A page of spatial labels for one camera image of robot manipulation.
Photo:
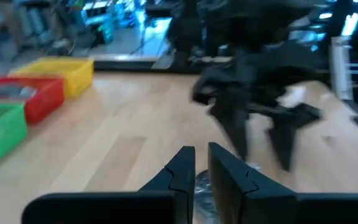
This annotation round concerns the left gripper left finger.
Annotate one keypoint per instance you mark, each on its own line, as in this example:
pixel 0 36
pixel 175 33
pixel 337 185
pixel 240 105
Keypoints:
pixel 110 208

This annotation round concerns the white toothpaste tube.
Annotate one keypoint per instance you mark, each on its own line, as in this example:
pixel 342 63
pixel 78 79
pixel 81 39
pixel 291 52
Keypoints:
pixel 292 96

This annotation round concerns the clear plastic packet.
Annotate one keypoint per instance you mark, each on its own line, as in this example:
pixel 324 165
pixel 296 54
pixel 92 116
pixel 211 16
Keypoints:
pixel 202 193

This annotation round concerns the large grey plastic bottle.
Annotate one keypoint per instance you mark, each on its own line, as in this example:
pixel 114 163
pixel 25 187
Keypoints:
pixel 11 91

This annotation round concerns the green plastic basket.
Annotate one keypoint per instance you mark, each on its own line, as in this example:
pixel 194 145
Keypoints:
pixel 2 133

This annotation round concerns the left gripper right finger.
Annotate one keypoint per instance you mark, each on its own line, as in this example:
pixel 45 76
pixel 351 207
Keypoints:
pixel 259 205

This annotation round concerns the black metal table frame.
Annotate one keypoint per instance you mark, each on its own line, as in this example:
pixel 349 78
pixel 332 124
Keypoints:
pixel 123 64

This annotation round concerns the yellow plastic basket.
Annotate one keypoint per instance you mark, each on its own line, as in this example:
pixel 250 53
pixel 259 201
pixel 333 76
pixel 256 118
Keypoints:
pixel 64 73

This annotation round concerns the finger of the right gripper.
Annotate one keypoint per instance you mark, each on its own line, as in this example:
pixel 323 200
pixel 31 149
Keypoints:
pixel 235 124
pixel 283 130

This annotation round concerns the red plastic basket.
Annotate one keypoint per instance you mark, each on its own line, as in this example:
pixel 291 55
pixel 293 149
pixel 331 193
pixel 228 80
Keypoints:
pixel 42 99

